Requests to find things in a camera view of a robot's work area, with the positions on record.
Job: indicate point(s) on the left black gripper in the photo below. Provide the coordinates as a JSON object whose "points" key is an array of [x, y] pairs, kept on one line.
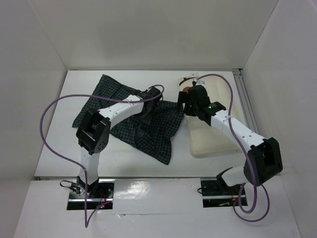
{"points": [[146, 118]]}

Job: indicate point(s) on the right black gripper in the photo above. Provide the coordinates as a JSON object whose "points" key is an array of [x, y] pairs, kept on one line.
{"points": [[182, 102]]}

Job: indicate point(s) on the dark checked pillowcase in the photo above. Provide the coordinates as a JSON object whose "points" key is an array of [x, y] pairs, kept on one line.
{"points": [[153, 137]]}

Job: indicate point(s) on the cream pillow with bear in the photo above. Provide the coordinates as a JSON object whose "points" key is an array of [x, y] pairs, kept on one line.
{"points": [[205, 140]]}

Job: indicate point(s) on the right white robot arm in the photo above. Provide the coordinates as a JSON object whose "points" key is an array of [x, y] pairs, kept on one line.
{"points": [[263, 157]]}

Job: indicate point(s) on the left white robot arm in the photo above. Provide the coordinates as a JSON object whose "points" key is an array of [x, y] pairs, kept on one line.
{"points": [[94, 130]]}

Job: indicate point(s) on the aluminium rail frame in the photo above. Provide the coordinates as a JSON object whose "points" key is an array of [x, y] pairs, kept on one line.
{"points": [[245, 101]]}

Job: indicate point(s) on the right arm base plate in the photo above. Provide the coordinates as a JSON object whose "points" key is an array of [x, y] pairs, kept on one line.
{"points": [[214, 194]]}

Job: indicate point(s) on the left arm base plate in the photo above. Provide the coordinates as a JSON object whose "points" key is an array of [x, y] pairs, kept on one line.
{"points": [[101, 197]]}

